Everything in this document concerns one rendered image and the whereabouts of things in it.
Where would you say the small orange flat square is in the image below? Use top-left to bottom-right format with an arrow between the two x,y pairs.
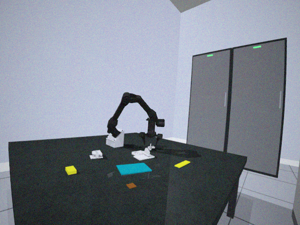
126,183 -> 137,189

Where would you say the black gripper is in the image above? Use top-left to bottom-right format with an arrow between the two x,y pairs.
139,127 -> 163,145

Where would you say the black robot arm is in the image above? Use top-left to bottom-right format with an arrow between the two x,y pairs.
107,92 -> 165,138

